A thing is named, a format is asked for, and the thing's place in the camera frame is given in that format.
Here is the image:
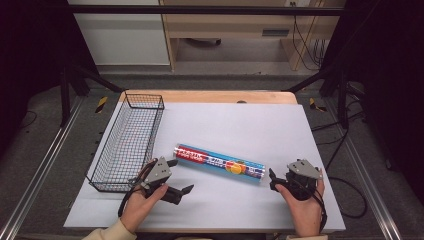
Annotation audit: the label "wooden table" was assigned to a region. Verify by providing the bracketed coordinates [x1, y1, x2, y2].
[118, 89, 299, 105]

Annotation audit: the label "aluminium floor rail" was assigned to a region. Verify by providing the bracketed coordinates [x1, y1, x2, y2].
[0, 95, 85, 240]
[323, 99, 404, 240]

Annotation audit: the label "blue and red wrap roll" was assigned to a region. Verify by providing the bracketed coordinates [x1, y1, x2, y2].
[173, 143, 267, 184]

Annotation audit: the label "dark curtain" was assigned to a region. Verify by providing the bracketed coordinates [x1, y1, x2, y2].
[0, 0, 98, 159]
[324, 0, 424, 203]

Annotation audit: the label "black wire basket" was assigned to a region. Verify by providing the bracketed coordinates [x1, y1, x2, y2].
[85, 93, 166, 194]

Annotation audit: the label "black looped floor cable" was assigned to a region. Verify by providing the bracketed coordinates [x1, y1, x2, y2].
[324, 128, 369, 220]

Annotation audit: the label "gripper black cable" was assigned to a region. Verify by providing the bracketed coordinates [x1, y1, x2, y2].
[299, 181, 329, 234]
[117, 158, 158, 218]

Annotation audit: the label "person's left hand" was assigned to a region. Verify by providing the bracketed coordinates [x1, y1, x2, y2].
[119, 183, 170, 234]

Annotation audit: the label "white cabinet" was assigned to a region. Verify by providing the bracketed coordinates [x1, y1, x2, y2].
[67, 0, 171, 66]

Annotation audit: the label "black metal stand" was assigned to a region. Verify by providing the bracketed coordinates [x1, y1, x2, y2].
[59, 64, 125, 128]
[285, 63, 351, 130]

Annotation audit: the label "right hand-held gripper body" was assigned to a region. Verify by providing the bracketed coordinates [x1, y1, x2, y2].
[281, 158, 324, 202]

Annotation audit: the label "white table sheet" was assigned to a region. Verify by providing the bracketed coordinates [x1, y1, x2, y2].
[63, 101, 347, 234]

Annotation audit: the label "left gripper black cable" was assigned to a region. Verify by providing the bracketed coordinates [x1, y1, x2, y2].
[117, 158, 158, 218]

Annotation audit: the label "yellow and black tape strip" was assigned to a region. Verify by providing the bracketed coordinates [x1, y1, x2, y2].
[308, 97, 328, 113]
[95, 95, 109, 115]

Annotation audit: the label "hanging black cables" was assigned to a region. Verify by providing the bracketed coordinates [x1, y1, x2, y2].
[290, 1, 327, 72]

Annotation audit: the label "thin black floor cable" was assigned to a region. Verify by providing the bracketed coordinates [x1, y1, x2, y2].
[19, 110, 38, 130]

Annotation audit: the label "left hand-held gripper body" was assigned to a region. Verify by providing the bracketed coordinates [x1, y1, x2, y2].
[128, 156, 184, 206]

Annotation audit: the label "person's right hand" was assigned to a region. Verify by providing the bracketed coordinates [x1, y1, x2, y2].
[275, 168, 326, 238]

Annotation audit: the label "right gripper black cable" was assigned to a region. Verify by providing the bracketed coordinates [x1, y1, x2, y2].
[299, 181, 329, 234]

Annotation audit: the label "light wooden desk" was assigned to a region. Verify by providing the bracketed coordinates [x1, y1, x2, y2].
[158, 0, 346, 72]

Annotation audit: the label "black horizontal bar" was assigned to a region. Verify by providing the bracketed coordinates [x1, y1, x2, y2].
[66, 4, 346, 16]

